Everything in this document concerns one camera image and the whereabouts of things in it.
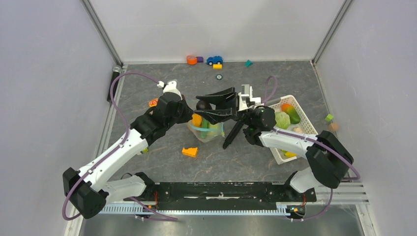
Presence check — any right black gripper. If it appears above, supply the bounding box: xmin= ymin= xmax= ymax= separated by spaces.
xmin=194 ymin=87 xmax=253 ymax=127

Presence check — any dark purple eggplant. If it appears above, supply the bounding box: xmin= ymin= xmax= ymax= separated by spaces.
xmin=196 ymin=100 xmax=213 ymax=111

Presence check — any green cucumber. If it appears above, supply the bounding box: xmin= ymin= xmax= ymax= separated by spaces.
xmin=200 ymin=119 xmax=209 ymax=139

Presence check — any yellow bell pepper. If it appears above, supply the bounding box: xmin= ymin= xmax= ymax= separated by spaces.
xmin=191 ymin=114 xmax=203 ymax=128

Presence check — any clear zip top bag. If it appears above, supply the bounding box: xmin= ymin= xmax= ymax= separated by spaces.
xmin=187 ymin=121 xmax=225 ymax=143

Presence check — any green cabbage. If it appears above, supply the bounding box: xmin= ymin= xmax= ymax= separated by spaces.
xmin=275 ymin=112 xmax=291 ymax=129

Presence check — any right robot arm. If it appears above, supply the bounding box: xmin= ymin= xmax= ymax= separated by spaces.
xmin=195 ymin=84 xmax=354 ymax=201

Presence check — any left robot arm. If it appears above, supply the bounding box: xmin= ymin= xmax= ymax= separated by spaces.
xmin=62 ymin=92 xmax=193 ymax=220

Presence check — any multicolour toy block stack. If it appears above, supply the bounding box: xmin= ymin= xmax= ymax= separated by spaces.
xmin=148 ymin=98 xmax=158 ymax=107

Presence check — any black microphone on table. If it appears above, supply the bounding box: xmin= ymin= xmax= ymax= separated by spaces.
xmin=222 ymin=121 xmax=244 ymax=149

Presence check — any yellow lego brick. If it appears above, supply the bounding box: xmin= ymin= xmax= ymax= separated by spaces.
xmin=212 ymin=64 xmax=222 ymax=70

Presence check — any blue toy car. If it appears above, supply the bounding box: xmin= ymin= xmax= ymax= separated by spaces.
xmin=206 ymin=56 xmax=223 ymax=66

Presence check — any orange cheese wedge toy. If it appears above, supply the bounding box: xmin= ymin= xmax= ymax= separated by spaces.
xmin=181 ymin=147 xmax=198 ymax=158

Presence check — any teal block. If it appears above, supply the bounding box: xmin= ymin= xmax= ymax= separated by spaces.
xmin=245 ymin=60 xmax=253 ymax=67

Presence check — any orange green mango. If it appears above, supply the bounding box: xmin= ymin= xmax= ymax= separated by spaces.
xmin=281 ymin=103 xmax=301 ymax=124

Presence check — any white perforated plastic basket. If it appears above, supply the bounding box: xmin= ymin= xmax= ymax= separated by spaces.
xmin=266 ymin=95 xmax=318 ymax=165

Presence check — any beige garlic bulb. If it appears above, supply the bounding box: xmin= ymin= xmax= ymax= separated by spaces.
xmin=293 ymin=127 xmax=303 ymax=134

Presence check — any yellow banana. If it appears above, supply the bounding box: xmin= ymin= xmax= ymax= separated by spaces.
xmin=282 ymin=150 xmax=297 ymax=158

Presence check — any green cube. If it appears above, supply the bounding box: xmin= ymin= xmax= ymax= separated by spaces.
xmin=325 ymin=114 xmax=334 ymax=122

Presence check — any brown wooden cube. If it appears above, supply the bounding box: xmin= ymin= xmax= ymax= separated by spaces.
xmin=328 ymin=122 xmax=339 ymax=132

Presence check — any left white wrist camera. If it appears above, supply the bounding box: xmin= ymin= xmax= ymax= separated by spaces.
xmin=157 ymin=80 xmax=181 ymax=97

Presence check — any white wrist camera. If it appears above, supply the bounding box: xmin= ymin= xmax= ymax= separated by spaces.
xmin=157 ymin=80 xmax=181 ymax=97
xmin=237 ymin=84 xmax=263 ymax=112

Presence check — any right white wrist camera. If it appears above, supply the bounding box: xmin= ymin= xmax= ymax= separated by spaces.
xmin=237 ymin=84 xmax=263 ymax=112

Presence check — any black microphone by wall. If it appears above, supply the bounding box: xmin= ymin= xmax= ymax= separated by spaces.
xmin=107 ymin=65 xmax=122 ymax=102

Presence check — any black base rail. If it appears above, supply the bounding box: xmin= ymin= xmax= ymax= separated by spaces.
xmin=137 ymin=182 xmax=317 ymax=211

